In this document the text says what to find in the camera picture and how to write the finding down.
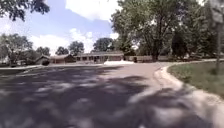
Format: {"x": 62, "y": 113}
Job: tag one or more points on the pale concrete driveway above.
{"x": 118, "y": 62}

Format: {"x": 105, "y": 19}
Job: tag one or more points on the long low house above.
{"x": 100, "y": 56}

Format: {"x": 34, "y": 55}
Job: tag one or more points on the row of trees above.
{"x": 101, "y": 44}

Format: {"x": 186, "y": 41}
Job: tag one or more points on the low building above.
{"x": 143, "y": 58}

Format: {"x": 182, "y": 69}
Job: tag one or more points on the grey asphalt road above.
{"x": 100, "y": 96}

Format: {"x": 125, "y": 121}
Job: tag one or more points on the small brown house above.
{"x": 60, "y": 59}

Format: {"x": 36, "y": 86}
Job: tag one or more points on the large leafy tree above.
{"x": 155, "y": 30}

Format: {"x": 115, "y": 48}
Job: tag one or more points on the dark conifer tree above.
{"x": 179, "y": 45}

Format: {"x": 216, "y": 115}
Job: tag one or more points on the grass lawn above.
{"x": 200, "y": 74}

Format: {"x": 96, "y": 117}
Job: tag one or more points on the pale concrete kerb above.
{"x": 200, "y": 99}

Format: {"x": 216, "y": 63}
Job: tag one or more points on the group of trees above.
{"x": 203, "y": 33}

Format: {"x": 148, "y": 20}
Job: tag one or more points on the pole with sign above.
{"x": 218, "y": 50}

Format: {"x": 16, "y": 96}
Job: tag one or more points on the overhanging tree branches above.
{"x": 20, "y": 6}

